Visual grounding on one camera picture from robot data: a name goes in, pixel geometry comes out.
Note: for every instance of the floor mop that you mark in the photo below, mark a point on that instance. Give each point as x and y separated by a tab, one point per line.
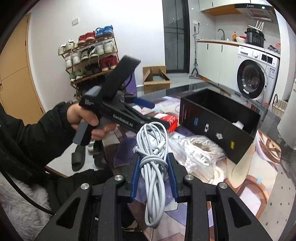
195	74

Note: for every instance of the black cardboard storage box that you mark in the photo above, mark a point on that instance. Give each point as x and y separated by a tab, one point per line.
226	122

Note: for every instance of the white front-load washing machine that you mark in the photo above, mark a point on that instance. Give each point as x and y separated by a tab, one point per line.
257	74

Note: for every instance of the woven wicker basket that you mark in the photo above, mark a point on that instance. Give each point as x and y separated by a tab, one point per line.
278	106

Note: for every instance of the wooden shoe rack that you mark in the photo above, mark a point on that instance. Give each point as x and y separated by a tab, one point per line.
89	62

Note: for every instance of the person's left hand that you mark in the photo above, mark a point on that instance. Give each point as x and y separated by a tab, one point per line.
76	114

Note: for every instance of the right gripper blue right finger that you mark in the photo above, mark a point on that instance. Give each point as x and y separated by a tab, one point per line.
172	177

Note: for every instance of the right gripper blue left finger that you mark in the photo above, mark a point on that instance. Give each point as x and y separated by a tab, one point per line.
135	178

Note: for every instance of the black slipper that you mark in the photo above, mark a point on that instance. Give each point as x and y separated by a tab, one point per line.
78	158

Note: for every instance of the thin white rope bag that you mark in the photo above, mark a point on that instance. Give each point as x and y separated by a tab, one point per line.
198	154

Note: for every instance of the red white balloon glue pack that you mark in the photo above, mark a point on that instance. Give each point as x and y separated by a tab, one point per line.
172	120

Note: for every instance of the black sleeved left forearm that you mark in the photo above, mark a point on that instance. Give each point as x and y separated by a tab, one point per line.
27	149

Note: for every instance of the open brown cardboard box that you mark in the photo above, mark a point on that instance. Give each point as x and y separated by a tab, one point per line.
155	79

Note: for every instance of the black electric pressure cooker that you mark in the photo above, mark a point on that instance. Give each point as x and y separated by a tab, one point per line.
254	37

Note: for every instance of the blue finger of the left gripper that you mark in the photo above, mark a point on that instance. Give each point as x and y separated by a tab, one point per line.
143	103

